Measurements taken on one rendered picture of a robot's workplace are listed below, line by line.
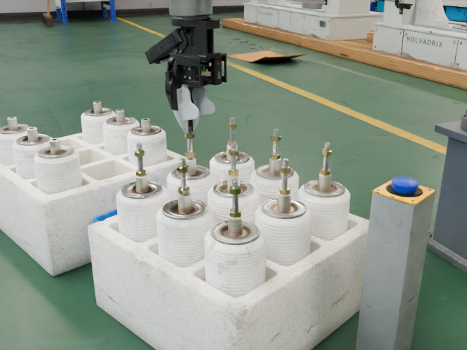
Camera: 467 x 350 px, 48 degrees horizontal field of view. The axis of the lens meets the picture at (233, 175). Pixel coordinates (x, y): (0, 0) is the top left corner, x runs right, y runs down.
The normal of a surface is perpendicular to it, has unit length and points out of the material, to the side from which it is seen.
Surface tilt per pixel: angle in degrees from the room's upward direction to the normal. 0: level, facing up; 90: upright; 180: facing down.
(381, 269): 90
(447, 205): 90
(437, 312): 0
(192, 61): 90
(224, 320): 90
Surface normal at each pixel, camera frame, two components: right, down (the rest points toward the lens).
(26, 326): 0.00, -0.93
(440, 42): -0.92, 0.15
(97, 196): 0.68, 0.27
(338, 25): 0.40, 0.34
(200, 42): -0.65, 0.29
